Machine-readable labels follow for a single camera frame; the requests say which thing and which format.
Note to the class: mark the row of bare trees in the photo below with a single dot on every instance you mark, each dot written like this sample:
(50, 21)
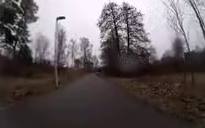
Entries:
(73, 50)

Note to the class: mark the tall dark tree cluster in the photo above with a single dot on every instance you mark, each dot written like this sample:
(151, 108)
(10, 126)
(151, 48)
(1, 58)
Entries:
(123, 33)

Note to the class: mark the grey asphalt path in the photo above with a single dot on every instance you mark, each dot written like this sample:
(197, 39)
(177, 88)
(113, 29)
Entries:
(86, 103)

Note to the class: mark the pale street lamp pole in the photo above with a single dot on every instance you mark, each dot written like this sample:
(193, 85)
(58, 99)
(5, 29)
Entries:
(56, 53)

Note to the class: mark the dry grass verge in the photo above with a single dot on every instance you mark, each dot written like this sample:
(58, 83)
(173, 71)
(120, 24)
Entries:
(23, 86)
(176, 95)

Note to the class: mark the dark hedge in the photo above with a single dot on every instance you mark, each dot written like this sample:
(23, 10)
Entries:
(20, 66)

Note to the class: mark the dark conifer trees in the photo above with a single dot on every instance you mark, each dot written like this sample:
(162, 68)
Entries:
(10, 26)

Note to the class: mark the leaning bare tree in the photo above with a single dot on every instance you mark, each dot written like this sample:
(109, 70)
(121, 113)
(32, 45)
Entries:
(201, 23)

